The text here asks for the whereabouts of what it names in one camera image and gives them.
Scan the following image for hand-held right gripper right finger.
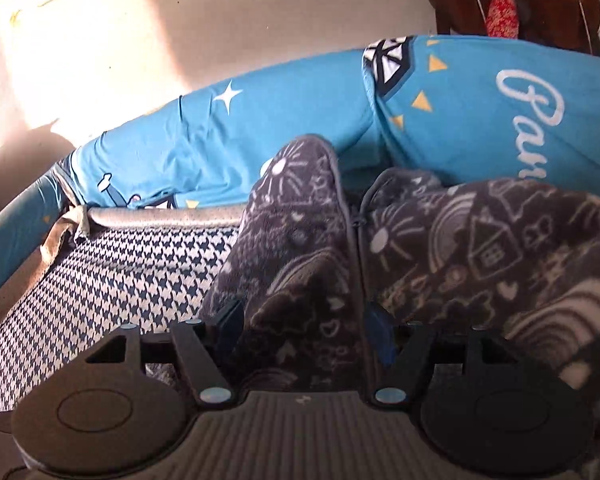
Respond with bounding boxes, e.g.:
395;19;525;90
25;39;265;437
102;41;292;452
365;302;518;408

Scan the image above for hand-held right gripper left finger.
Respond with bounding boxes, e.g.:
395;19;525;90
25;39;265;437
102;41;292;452
85;300;246;408

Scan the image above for grey doodle print fleece jacket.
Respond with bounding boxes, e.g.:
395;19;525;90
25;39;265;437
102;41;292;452
145;134;600;480

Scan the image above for blue pillow with white star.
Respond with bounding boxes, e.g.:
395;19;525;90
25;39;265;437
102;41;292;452
70;47;381;211

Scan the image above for dark grey hanging cloth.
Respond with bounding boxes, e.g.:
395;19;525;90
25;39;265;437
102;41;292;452
507;0;536;41

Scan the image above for brown wooden headboard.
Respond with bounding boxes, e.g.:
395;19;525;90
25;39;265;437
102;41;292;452
422;0;600;56

